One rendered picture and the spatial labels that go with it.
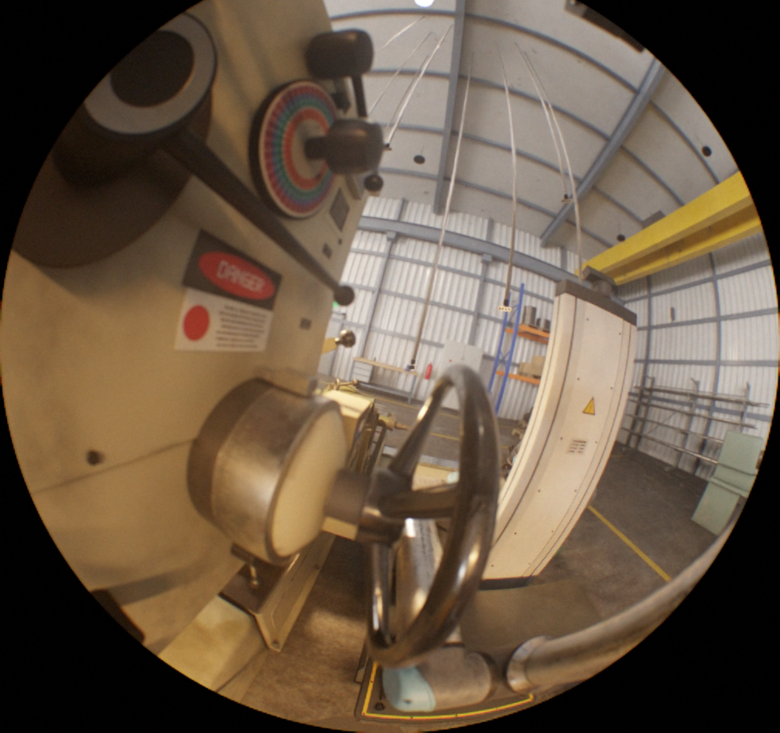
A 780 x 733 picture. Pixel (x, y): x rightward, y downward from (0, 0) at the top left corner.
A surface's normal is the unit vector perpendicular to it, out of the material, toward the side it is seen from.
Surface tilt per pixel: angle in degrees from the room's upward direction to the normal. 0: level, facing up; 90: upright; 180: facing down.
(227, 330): 90
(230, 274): 90
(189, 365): 90
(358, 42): 103
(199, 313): 90
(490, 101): 169
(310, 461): 67
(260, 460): 52
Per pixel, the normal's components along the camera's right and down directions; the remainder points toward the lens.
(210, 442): 0.06, -0.57
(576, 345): -0.11, -0.04
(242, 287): 0.97, 0.24
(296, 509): 0.84, 0.02
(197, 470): -0.01, -0.35
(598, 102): -0.26, 0.95
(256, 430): 0.12, -0.76
